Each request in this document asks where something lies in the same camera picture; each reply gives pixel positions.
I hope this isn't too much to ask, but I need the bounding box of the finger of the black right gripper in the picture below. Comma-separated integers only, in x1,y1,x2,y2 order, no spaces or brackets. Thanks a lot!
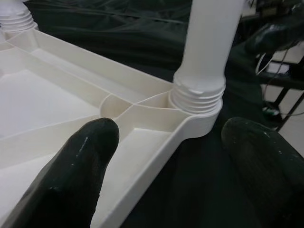
245,23,295,51

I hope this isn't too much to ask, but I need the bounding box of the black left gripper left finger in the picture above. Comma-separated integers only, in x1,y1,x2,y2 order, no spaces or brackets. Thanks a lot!
3,117,120,228

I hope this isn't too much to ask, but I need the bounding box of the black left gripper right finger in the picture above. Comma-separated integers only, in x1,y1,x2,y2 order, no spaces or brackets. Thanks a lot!
220,117,304,228

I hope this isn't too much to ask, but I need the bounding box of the white plastic table leg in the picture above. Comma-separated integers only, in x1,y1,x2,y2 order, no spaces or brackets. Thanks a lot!
0,0,36,33
168,0,244,116

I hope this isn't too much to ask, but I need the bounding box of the white plastic children table top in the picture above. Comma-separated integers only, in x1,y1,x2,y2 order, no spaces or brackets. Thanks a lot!
0,22,224,228

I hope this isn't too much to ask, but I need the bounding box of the black metal rack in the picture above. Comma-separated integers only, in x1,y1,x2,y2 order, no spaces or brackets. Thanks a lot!
256,59,304,131

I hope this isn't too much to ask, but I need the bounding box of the green white power strip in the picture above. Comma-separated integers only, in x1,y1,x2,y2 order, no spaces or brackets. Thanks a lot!
263,106,279,117

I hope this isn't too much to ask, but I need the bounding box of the black table cloth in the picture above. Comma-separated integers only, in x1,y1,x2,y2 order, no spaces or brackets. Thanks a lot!
23,0,304,228

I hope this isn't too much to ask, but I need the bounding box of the white floor cable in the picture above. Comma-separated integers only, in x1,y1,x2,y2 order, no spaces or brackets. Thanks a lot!
256,51,274,75

